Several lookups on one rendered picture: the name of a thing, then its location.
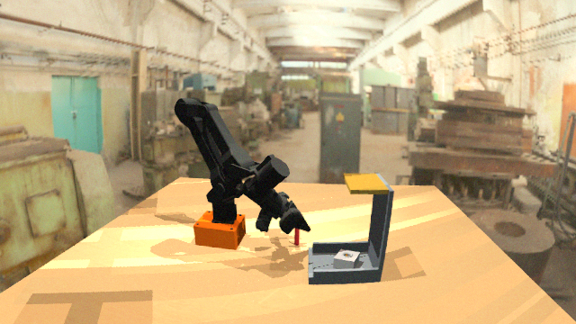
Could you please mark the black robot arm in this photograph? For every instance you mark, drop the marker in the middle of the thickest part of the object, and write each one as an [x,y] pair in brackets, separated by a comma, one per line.
[229,166]

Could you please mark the red peg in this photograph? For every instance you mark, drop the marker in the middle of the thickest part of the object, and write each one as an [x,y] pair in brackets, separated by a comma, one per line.
[296,236]

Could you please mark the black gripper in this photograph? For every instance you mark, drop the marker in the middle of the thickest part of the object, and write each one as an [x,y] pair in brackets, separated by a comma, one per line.
[288,213]

